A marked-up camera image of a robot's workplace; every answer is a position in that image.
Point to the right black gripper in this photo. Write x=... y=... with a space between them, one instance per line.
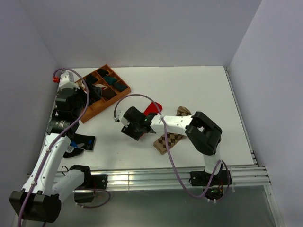
x=128 y=131

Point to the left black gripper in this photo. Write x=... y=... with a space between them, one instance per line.
x=94 y=92

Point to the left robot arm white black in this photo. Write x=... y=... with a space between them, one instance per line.
x=40 y=199

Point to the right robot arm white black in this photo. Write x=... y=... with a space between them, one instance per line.
x=204 y=134

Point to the white red rolled sock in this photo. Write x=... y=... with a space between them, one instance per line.
x=103 y=87

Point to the black rolled sock middle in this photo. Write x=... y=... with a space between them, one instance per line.
x=91 y=79

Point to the black rolled sock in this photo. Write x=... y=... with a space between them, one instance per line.
x=102 y=72
x=91 y=79

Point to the beige brown rolled sock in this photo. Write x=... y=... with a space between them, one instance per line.
x=80 y=84

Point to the orange divided sock tray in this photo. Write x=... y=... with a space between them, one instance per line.
x=99 y=106

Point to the teal rolled sock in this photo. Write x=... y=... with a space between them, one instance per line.
x=110 y=80

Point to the black rolled sock far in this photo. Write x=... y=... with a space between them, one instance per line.
x=102 y=72

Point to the dark green rolled sock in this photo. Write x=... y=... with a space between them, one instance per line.
x=120 y=87

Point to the beige argyle sock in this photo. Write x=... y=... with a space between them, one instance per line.
x=173 y=138

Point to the black blue patterned sock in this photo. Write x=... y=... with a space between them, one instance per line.
x=78 y=144

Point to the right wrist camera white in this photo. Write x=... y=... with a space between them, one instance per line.
x=120 y=118

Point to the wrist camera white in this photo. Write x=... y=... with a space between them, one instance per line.
x=120 y=118
x=66 y=80

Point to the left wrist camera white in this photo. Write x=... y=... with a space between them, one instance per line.
x=66 y=80

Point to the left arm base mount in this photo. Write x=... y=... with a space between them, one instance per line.
x=82 y=195

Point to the aluminium rail frame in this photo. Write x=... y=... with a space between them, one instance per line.
x=136 y=165

